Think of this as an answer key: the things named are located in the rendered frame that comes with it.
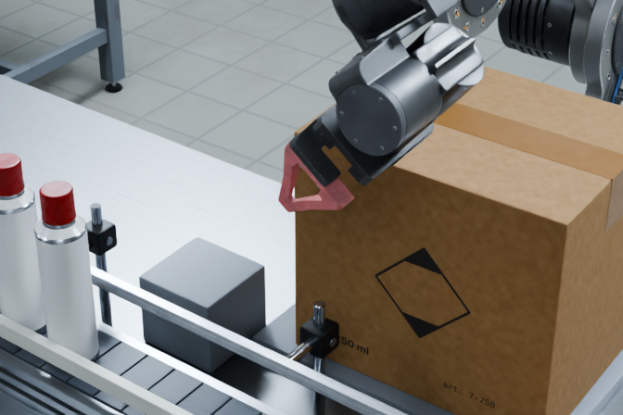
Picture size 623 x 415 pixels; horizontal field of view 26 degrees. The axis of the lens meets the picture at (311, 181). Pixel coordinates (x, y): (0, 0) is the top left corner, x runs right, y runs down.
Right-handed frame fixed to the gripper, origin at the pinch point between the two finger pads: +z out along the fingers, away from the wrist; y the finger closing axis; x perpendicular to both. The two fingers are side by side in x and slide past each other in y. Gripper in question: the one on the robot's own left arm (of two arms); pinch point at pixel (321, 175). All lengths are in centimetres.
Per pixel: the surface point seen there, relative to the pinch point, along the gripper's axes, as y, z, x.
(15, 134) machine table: -32, 74, -35
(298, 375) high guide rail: 2.1, 17.6, 12.6
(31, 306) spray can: 4.7, 41.3, -10.2
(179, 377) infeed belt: 1.6, 33.3, 5.6
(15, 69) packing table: -133, 195, -81
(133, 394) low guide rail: 9.1, 30.2, 3.9
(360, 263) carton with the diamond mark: -12.7, 16.7, 8.6
